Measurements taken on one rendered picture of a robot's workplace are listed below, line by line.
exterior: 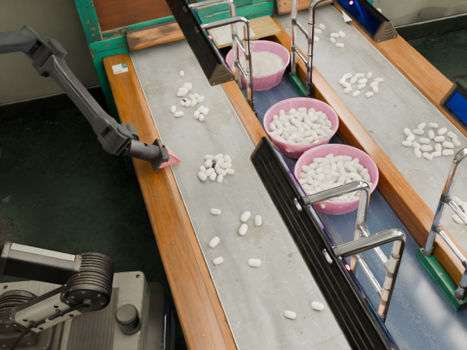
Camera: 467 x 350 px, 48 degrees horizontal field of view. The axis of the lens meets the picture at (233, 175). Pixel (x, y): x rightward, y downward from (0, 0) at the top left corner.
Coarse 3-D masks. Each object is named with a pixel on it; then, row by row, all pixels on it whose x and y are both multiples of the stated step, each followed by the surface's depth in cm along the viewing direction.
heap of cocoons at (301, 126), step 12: (300, 108) 198; (312, 108) 198; (276, 120) 195; (288, 120) 196; (300, 120) 194; (312, 120) 194; (324, 120) 194; (276, 132) 190; (288, 132) 191; (300, 132) 189; (312, 132) 188; (324, 132) 190
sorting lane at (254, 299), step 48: (192, 144) 189; (240, 144) 187; (192, 192) 173; (240, 192) 171; (240, 240) 158; (288, 240) 156; (240, 288) 146; (288, 288) 145; (240, 336) 136; (288, 336) 135; (336, 336) 134
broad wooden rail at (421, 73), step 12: (384, 48) 218; (396, 48) 218; (408, 48) 217; (396, 60) 211; (408, 60) 211; (420, 60) 210; (408, 72) 205; (420, 72) 205; (432, 72) 204; (420, 84) 200; (432, 84) 199; (444, 84) 199; (432, 96) 194
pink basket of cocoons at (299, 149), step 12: (276, 108) 197; (288, 108) 200; (324, 108) 196; (264, 120) 191; (336, 120) 189; (276, 144) 189; (288, 144) 181; (300, 144) 181; (312, 144) 180; (288, 156) 190; (300, 156) 188
